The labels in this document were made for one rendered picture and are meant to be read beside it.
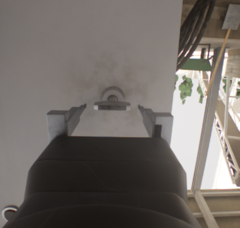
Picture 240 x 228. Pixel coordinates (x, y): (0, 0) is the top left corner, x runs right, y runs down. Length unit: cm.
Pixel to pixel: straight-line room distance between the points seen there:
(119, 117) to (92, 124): 3
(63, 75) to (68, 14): 6
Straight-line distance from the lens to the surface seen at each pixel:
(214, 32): 285
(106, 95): 19
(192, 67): 414
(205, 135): 529
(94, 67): 19
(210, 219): 565
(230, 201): 690
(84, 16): 20
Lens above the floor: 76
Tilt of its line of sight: 15 degrees up
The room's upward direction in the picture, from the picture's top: 178 degrees counter-clockwise
